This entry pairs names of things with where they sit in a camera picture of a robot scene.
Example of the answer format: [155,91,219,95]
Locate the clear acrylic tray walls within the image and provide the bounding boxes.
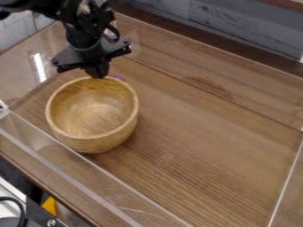
[0,16,303,227]

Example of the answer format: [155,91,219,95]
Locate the purple eggplant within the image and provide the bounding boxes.
[110,74,126,82]

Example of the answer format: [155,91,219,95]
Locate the black cable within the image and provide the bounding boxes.
[0,196,28,227]

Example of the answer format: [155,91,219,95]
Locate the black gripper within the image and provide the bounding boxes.
[51,36,131,78]

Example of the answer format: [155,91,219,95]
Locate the black device with yellow label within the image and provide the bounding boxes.
[24,198,67,227]

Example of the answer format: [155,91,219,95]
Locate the brown wooden bowl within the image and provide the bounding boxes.
[45,77,140,153]

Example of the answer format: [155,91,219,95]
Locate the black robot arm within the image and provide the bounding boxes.
[0,0,131,79]

